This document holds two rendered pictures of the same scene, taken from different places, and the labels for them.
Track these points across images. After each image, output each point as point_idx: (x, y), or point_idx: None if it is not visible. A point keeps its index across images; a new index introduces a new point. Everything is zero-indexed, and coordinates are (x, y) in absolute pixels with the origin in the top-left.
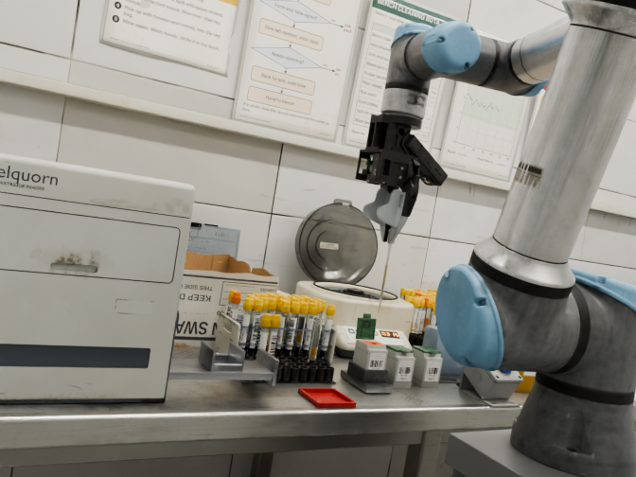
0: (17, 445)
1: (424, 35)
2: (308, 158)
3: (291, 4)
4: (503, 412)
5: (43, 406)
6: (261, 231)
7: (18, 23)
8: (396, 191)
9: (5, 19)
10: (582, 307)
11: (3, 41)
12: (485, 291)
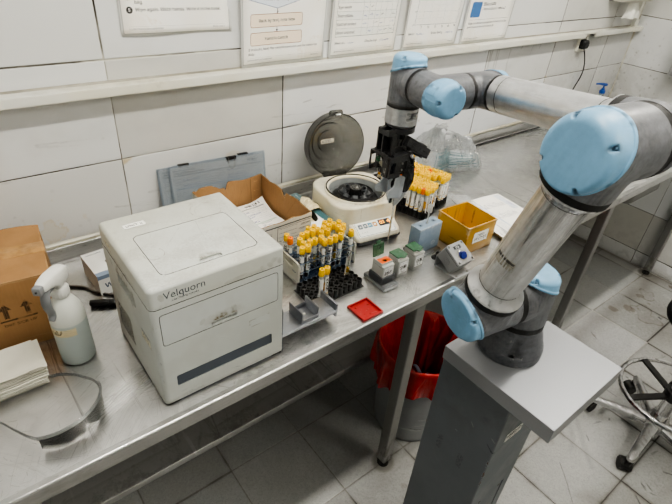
0: (221, 408)
1: (423, 87)
2: (303, 77)
3: None
4: (461, 279)
5: (224, 382)
6: (277, 142)
7: (51, 42)
8: (398, 177)
9: (39, 43)
10: (525, 301)
11: (44, 63)
12: (475, 316)
